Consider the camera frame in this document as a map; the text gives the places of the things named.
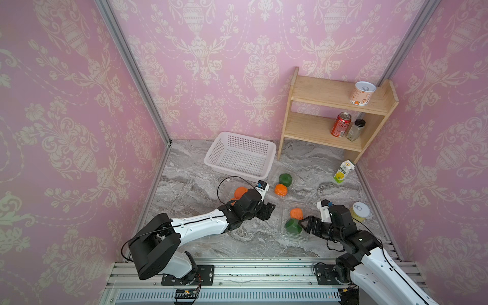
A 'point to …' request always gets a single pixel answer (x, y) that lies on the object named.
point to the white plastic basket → (241, 155)
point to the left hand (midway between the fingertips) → (271, 206)
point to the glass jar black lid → (355, 131)
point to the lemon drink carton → (345, 168)
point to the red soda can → (341, 124)
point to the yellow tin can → (359, 211)
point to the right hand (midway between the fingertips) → (305, 224)
